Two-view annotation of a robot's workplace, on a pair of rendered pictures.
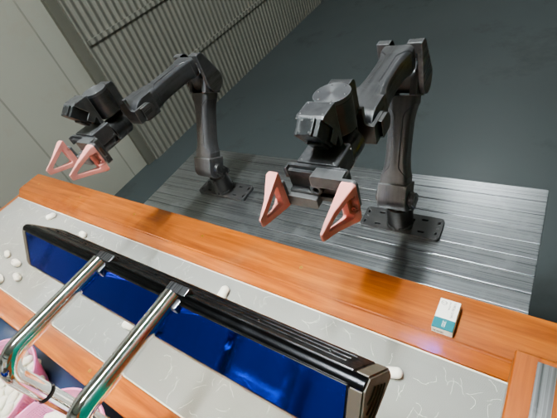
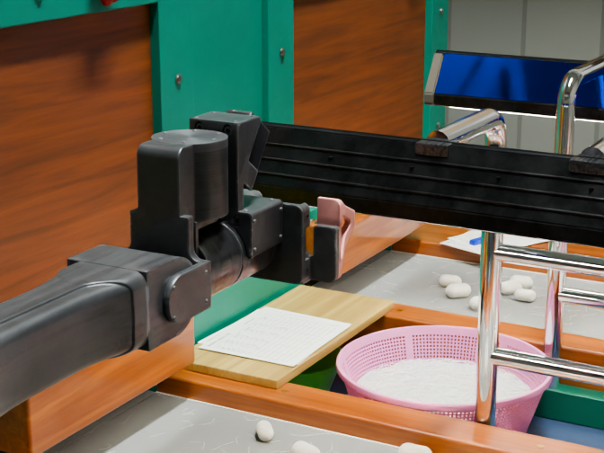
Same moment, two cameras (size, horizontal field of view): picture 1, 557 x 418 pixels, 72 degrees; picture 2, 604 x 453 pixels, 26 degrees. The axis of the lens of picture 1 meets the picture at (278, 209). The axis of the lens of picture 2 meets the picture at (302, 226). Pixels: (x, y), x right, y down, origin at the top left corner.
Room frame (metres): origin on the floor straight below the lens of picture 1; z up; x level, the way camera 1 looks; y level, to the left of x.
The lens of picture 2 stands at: (1.42, -0.34, 1.37)
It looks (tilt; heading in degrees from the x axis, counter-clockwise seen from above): 16 degrees down; 162
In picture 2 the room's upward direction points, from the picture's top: straight up
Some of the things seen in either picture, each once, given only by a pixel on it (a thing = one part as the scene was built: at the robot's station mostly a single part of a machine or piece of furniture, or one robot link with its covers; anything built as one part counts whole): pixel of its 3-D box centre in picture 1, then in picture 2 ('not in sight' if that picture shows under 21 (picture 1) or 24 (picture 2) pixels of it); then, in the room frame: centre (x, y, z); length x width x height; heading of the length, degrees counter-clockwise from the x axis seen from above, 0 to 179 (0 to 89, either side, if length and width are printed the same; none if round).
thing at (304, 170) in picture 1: (326, 173); (235, 243); (0.45, -0.09, 1.07); 0.10 x 0.07 x 0.07; 45
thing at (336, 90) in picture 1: (349, 114); (163, 221); (0.52, -0.16, 1.12); 0.12 x 0.09 x 0.12; 135
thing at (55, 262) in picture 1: (149, 292); (505, 186); (0.36, 0.20, 1.08); 0.62 x 0.08 x 0.07; 44
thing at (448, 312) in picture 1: (446, 317); not in sight; (0.32, -0.21, 0.78); 0.06 x 0.04 x 0.02; 134
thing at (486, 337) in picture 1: (186, 250); not in sight; (0.86, 0.30, 0.67); 1.81 x 0.12 x 0.19; 44
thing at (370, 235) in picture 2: not in sight; (368, 225); (-0.39, 0.35, 0.83); 0.30 x 0.06 x 0.07; 134
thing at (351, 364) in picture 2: not in sight; (442, 397); (0.04, 0.28, 0.72); 0.27 x 0.27 x 0.10
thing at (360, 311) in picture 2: not in sight; (289, 332); (-0.12, 0.13, 0.77); 0.33 x 0.15 x 0.01; 134
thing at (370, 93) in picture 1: (385, 96); (27, 389); (0.64, -0.27, 1.05); 0.30 x 0.09 x 0.12; 135
